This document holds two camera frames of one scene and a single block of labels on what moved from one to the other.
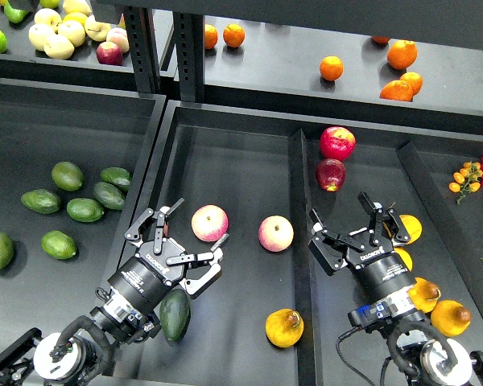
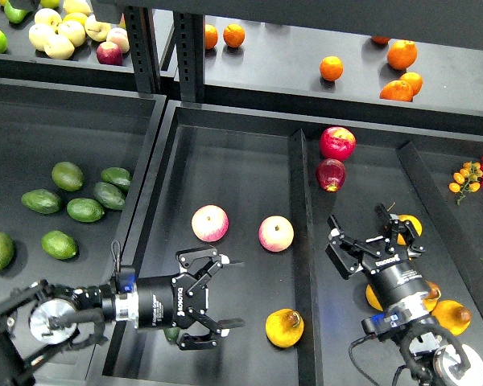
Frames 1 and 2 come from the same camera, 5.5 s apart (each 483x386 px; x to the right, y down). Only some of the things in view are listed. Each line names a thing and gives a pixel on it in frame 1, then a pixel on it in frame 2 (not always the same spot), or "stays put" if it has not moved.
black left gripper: (143, 279) -> (171, 301)
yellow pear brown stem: (284, 326) stays put
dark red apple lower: (331, 174) stays put
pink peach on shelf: (120, 37) stays put
